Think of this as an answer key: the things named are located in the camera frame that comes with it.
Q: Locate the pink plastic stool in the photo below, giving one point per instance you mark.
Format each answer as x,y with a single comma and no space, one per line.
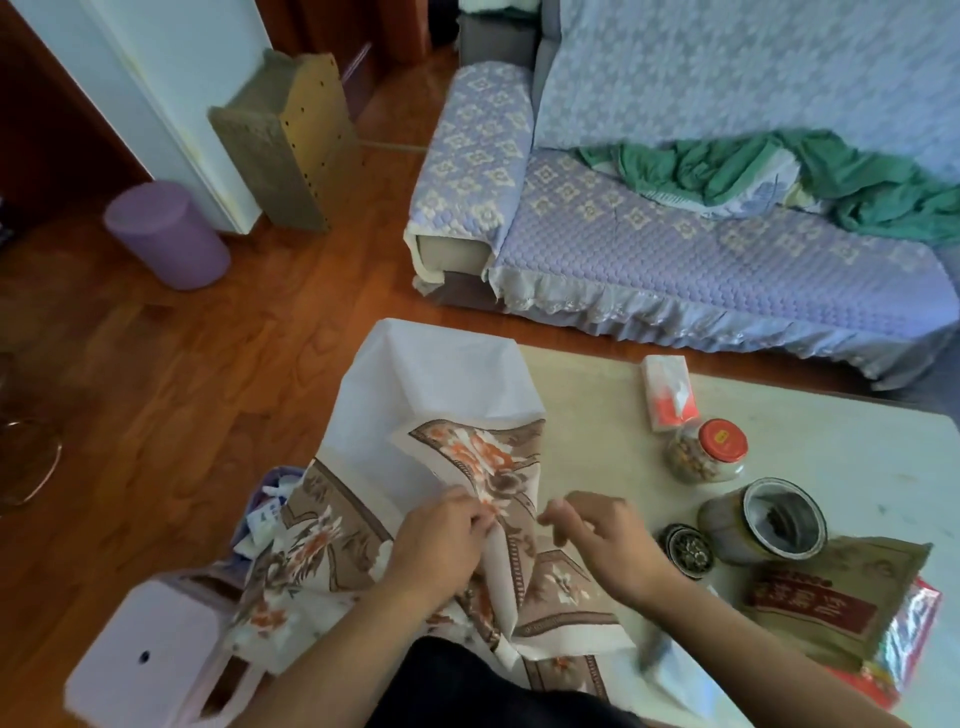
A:
135,660

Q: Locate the green blanket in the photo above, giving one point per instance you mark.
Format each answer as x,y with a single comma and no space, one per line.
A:
862,187

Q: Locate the dark patterned canister lid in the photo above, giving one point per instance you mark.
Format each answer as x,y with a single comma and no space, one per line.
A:
686,553

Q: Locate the person's black trousers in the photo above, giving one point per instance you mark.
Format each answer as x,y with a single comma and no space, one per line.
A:
480,690

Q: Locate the red lid glass jar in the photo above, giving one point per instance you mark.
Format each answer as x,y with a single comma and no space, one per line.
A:
720,439

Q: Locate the person's right hand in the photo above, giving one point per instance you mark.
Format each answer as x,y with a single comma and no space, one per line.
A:
611,544

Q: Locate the dark brown wooden door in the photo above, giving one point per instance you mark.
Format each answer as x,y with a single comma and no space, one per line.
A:
45,127

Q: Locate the orange brown wooden cabinet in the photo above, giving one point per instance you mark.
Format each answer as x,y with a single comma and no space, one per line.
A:
405,30

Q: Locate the small bin with lavender bag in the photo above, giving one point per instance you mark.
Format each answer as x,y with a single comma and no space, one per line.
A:
262,517

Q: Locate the person's left forearm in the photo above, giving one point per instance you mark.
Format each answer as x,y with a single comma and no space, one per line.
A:
345,667

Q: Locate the purple cylindrical stool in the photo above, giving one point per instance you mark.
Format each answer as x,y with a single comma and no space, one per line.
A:
169,236

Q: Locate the cream marble table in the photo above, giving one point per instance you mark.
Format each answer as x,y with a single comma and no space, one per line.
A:
825,450

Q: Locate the person's right forearm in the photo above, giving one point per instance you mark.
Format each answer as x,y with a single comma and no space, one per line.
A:
750,660

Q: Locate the olive brown perforated box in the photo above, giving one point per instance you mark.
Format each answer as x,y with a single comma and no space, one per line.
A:
277,165

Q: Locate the purple quilted sofa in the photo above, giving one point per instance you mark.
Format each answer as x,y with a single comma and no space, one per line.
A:
675,247

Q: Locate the person's left hand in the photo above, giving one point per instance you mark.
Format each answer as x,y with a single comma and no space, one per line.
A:
435,547

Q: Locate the brown paper tea bag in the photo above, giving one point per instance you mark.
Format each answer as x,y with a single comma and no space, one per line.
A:
825,600

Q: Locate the beige floral tablecloth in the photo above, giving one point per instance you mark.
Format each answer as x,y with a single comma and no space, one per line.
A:
330,525

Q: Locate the grey open canister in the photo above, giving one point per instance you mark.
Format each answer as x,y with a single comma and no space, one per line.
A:
731,532

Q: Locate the white blue tissue pack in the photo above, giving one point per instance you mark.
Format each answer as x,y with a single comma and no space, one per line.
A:
679,679

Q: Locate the red snack packet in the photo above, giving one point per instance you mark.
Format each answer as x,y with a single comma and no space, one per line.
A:
911,637

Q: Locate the white red tissue pack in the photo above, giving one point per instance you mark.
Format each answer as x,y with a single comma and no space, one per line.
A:
664,382

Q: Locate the grey side stool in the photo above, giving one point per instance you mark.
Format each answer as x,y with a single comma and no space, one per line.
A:
495,45

